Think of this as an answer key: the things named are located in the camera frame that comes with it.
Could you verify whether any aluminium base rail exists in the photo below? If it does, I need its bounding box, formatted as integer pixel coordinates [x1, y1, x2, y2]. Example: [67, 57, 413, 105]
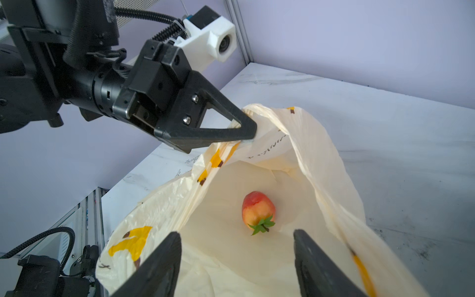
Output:
[22, 186, 109, 297]

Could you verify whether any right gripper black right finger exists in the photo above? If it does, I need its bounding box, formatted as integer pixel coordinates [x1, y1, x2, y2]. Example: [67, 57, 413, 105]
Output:
[293, 230, 366, 297]

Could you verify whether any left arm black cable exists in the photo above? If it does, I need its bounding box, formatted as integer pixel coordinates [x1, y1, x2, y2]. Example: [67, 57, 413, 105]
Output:
[0, 226, 77, 272]

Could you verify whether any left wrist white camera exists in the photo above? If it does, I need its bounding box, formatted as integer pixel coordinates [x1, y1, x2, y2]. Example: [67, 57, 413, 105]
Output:
[174, 6, 237, 72]

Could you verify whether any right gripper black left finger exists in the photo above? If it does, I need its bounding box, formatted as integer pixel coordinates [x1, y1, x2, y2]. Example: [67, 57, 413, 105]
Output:
[113, 231, 182, 297]

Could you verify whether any cream banana print plastic bag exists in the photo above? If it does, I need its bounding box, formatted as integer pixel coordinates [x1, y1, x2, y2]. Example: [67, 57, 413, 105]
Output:
[96, 104, 427, 297]

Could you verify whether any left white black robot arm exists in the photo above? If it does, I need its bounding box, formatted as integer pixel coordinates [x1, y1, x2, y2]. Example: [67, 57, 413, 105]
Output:
[1, 1, 257, 153]

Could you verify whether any red yellow fake apple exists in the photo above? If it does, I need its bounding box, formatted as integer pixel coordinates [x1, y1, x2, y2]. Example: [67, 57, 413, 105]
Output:
[242, 191, 276, 236]

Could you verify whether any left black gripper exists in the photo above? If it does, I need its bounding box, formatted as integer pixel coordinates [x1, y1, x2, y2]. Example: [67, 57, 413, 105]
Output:
[66, 40, 257, 153]

